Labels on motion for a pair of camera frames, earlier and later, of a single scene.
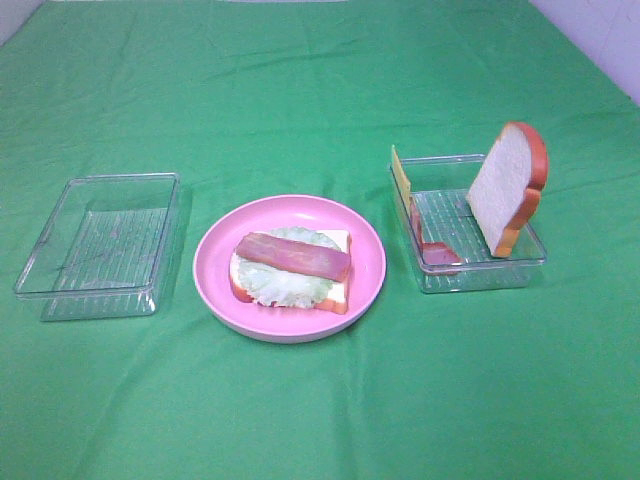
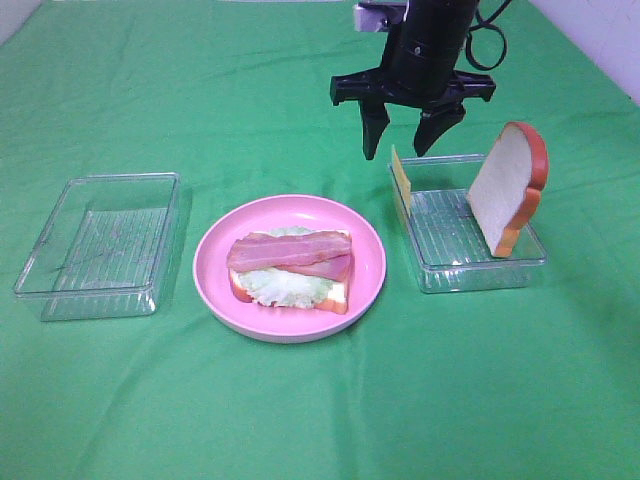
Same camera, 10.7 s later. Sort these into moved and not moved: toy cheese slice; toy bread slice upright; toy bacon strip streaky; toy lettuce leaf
Moved: toy bacon strip streaky
Not moved: toy lettuce leaf; toy bread slice upright; toy cheese slice
